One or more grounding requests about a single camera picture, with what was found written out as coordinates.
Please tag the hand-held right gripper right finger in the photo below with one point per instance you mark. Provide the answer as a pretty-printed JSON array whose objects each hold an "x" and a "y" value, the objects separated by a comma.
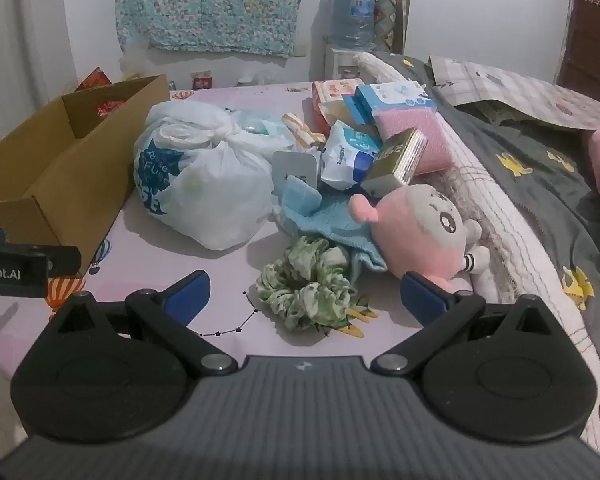
[{"x": 424, "y": 296}]

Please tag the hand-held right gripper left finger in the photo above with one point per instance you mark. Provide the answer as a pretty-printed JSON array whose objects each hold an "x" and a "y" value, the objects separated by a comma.
[{"x": 187, "y": 291}]

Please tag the pink plush toy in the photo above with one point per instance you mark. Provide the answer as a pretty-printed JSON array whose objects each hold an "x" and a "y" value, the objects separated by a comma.
[{"x": 410, "y": 230}]

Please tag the brown cardboard box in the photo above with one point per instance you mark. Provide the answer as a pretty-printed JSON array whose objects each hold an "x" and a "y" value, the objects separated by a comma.
[{"x": 40, "y": 185}]

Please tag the green floral scrunchie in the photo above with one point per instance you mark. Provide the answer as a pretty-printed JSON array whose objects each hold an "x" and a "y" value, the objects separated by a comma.
[{"x": 325, "y": 305}]

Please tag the light blue towel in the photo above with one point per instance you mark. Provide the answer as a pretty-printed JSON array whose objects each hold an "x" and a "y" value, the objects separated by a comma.
[{"x": 325, "y": 225}]

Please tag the gold green tissue box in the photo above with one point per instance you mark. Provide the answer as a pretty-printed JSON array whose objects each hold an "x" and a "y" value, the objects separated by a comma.
[{"x": 395, "y": 160}]

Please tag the light blue packet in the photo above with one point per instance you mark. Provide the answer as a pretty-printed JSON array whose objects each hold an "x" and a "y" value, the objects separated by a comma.
[{"x": 302, "y": 195}]

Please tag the white blue wet wipes pack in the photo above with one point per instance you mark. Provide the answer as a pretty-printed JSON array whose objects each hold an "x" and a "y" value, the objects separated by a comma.
[{"x": 347, "y": 155}]

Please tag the pink sponge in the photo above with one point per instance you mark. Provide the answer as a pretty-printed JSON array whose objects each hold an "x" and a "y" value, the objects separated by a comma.
[{"x": 410, "y": 120}]

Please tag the blue white bandage box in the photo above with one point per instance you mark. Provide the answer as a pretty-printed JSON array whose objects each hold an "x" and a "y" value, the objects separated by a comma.
[{"x": 395, "y": 96}]

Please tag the white quilted blanket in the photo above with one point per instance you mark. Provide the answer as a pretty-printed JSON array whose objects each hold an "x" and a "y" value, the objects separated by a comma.
[{"x": 510, "y": 240}]

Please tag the white plastic bag blue print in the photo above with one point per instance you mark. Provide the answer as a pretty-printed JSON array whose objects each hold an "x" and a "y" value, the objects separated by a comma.
[{"x": 205, "y": 185}]

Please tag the red packet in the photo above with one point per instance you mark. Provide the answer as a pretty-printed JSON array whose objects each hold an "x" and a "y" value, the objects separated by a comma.
[{"x": 96, "y": 80}]

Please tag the grey blanket yellow print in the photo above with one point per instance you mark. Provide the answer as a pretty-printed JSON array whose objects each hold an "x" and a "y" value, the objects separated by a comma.
[{"x": 530, "y": 135}]

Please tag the orange striped cloth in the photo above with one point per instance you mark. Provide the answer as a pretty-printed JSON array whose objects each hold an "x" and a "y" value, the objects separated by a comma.
[{"x": 302, "y": 132}]

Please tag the yellow packet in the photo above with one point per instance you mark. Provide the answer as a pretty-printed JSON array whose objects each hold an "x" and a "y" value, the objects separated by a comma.
[{"x": 336, "y": 110}]

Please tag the red white small box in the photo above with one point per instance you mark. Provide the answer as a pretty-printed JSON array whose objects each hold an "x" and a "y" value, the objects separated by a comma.
[{"x": 202, "y": 82}]

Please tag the red pink tissue pack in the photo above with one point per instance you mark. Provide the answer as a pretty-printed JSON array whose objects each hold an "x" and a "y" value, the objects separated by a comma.
[{"x": 330, "y": 92}]

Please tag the checked cloth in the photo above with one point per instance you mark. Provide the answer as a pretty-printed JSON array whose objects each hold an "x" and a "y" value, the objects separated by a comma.
[{"x": 520, "y": 90}]

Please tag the white water dispenser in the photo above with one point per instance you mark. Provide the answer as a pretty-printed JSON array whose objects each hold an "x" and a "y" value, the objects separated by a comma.
[{"x": 337, "y": 62}]

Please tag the patterned paper bag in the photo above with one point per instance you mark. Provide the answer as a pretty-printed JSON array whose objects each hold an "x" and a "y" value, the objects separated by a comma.
[{"x": 397, "y": 20}]

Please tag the blue floral wall cloth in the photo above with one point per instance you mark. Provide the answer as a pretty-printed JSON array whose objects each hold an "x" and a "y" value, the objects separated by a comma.
[{"x": 205, "y": 5}]

